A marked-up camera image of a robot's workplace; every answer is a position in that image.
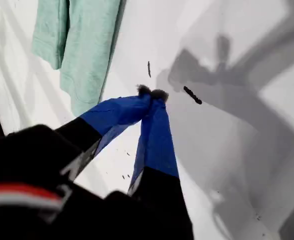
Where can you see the pale green T-shirt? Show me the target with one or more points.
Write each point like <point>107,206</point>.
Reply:
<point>87,50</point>

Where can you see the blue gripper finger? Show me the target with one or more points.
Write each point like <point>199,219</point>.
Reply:
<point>157,150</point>
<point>112,117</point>

